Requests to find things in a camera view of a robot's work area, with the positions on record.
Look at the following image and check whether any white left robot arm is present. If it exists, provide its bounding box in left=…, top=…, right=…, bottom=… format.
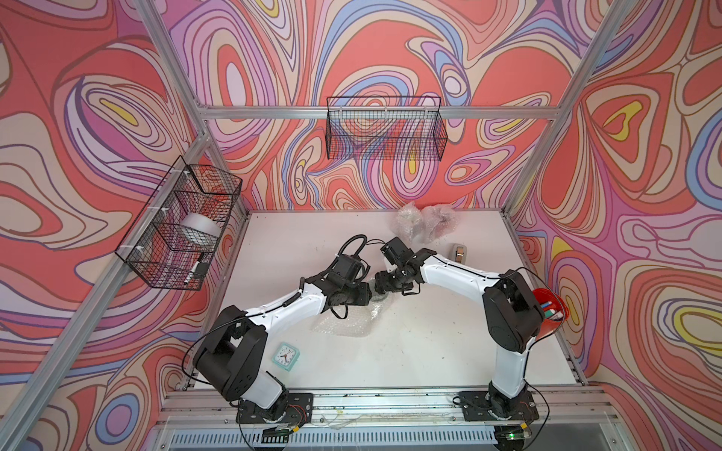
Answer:
left=192, top=254, right=372, bottom=411

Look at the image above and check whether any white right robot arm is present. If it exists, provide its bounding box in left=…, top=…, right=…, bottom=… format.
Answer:
left=374, top=238, right=545, bottom=400

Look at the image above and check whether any grey tape dispenser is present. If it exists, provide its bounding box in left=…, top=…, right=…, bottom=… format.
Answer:
left=449, top=244, right=467, bottom=264

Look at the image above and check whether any teal alarm clock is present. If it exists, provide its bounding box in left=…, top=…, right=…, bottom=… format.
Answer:
left=272, top=342, right=301, bottom=372

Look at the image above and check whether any black marker in basket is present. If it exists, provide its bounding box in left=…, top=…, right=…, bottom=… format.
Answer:
left=184, top=254, right=203, bottom=286

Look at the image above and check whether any red pen cup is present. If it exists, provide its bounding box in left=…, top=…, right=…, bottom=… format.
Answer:
left=533, top=289, right=570, bottom=341

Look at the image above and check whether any white tape roll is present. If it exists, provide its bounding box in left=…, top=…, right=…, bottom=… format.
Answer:
left=180, top=212, right=221, bottom=249

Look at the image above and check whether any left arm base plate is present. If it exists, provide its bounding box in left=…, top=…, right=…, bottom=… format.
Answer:
left=236, top=392, right=314, bottom=426

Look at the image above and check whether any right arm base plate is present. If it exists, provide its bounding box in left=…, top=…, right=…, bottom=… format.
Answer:
left=452, top=389, right=540, bottom=424

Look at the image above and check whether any back wire basket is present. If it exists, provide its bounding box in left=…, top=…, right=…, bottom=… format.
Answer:
left=325, top=94, right=449, bottom=162

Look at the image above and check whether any wire basket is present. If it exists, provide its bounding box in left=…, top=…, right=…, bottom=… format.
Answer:
left=325, top=94, right=449, bottom=162
left=115, top=157, right=243, bottom=291

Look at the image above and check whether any left wire basket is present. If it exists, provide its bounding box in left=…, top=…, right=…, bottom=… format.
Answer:
left=115, top=157, right=243, bottom=291

